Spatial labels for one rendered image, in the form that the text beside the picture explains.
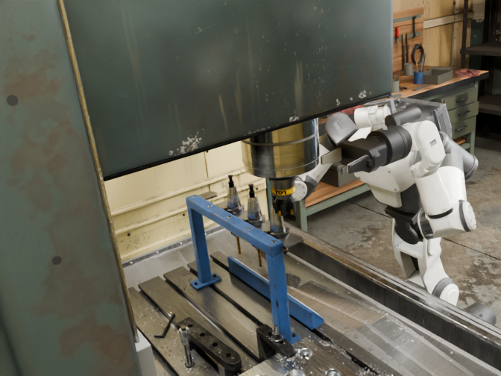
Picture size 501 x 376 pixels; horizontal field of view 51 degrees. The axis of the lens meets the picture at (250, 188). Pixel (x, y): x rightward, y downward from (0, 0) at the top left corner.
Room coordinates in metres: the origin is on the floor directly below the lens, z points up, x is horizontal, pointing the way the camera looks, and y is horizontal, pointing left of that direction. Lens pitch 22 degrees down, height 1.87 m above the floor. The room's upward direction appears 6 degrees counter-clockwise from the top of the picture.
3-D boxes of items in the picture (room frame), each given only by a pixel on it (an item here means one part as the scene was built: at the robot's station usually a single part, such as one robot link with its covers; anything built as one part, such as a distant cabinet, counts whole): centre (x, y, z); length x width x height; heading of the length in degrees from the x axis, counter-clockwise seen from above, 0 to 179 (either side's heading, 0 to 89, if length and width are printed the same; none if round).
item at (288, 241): (1.23, -0.09, 1.21); 0.07 x 0.05 x 0.01; 122
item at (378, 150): (1.16, -0.30, 1.46); 0.13 x 0.12 x 0.10; 32
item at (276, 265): (1.20, -0.04, 1.05); 0.10 x 0.05 x 0.30; 122
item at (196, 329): (1.17, 0.16, 0.93); 0.26 x 0.05 x 0.06; 37
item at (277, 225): (1.27, -0.06, 1.26); 0.04 x 0.04 x 0.07
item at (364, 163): (1.07, -0.25, 1.46); 0.06 x 0.02 x 0.03; 122
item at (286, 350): (1.09, -0.02, 0.97); 0.13 x 0.03 x 0.15; 32
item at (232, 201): (1.46, 0.06, 1.26); 0.04 x 0.04 x 0.07
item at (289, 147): (1.02, -0.07, 1.56); 0.16 x 0.16 x 0.12
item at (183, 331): (1.15, 0.22, 0.96); 0.03 x 0.03 x 0.13
